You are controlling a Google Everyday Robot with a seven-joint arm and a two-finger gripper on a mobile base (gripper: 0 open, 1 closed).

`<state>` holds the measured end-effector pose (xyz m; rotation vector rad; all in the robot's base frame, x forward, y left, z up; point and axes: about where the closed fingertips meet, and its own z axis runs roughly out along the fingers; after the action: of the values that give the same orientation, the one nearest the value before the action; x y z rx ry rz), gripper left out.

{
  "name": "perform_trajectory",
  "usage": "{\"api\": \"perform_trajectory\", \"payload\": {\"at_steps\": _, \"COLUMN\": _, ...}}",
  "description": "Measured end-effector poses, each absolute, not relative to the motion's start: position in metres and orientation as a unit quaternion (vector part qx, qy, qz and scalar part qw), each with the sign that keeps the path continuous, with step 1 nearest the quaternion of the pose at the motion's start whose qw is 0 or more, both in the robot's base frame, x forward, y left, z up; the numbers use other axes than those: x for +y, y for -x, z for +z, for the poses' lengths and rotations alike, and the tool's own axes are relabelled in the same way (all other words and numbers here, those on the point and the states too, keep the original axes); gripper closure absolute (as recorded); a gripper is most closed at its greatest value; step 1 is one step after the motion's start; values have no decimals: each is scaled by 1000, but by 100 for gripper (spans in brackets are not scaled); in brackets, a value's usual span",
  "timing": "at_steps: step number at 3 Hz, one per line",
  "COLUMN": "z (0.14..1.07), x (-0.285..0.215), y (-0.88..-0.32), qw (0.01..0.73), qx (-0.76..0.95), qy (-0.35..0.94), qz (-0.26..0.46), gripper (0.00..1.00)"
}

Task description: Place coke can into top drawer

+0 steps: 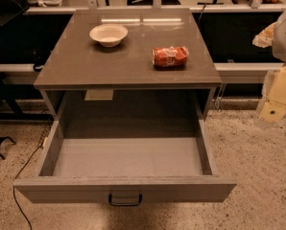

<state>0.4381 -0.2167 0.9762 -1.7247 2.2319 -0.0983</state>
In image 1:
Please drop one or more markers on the open grey top drawer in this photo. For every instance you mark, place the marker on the open grey top drawer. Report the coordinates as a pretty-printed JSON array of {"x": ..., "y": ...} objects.
[{"x": 179, "y": 169}]

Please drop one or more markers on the red coke can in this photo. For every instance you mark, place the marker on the red coke can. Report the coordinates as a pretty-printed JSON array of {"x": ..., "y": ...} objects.
[{"x": 174, "y": 56}]

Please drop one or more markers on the black drawer handle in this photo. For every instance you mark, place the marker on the black drawer handle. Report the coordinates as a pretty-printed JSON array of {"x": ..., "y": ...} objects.
[{"x": 125, "y": 201}]

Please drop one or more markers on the white paper bowl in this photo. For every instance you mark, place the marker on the white paper bowl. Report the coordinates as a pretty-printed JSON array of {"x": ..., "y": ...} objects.
[{"x": 108, "y": 35}]

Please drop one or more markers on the grey cabinet with flat top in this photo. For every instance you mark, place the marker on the grey cabinet with flat top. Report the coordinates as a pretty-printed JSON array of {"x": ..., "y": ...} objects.
[{"x": 117, "y": 92}]

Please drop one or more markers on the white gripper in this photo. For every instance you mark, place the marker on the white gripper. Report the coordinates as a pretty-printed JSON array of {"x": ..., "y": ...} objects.
[{"x": 285, "y": 40}]

